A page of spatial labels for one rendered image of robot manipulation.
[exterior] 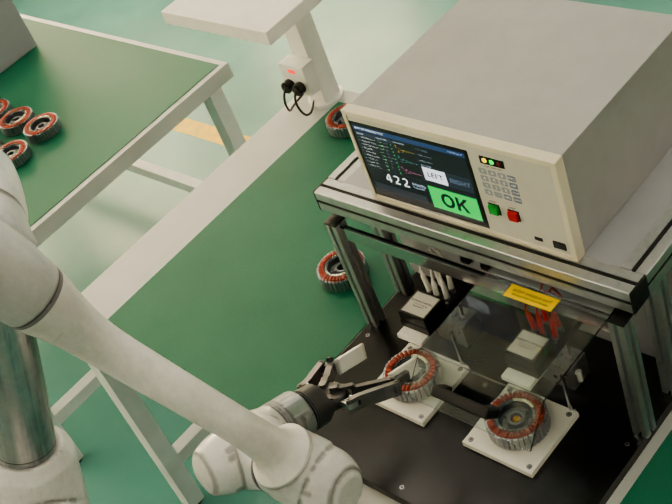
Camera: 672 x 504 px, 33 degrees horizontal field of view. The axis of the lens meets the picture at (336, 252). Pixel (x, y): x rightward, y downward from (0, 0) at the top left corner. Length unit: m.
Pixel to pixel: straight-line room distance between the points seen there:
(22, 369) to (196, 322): 0.85
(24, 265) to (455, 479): 0.90
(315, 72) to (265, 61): 1.94
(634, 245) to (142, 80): 2.04
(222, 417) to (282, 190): 1.28
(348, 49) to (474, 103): 2.92
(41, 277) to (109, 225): 2.88
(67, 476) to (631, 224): 1.00
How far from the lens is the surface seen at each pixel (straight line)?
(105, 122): 3.43
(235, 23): 2.61
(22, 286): 1.50
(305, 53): 2.98
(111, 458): 3.52
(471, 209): 1.91
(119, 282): 2.80
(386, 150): 1.95
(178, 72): 3.50
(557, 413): 2.07
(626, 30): 1.95
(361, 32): 4.86
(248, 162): 2.98
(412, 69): 2.00
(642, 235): 1.86
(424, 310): 2.11
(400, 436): 2.13
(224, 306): 2.58
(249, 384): 2.38
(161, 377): 1.61
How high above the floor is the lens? 2.37
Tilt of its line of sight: 39 degrees down
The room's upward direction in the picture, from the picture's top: 23 degrees counter-clockwise
